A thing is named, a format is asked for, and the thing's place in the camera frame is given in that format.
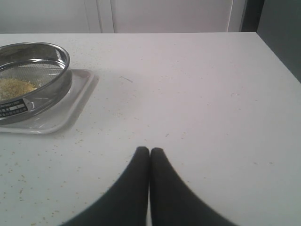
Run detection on yellow millet grains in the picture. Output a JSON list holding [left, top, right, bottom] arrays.
[[0, 78, 36, 101]]

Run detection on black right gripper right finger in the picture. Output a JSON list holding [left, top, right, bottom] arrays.
[[150, 148, 234, 226]]

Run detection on white cabinet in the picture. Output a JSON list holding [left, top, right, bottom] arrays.
[[0, 0, 246, 33]]

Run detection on round stainless steel sieve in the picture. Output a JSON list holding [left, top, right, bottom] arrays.
[[0, 42, 72, 125]]

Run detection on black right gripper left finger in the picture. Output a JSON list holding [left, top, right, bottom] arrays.
[[63, 146, 150, 226]]

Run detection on white plastic tray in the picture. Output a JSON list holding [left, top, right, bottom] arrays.
[[0, 69, 98, 135]]

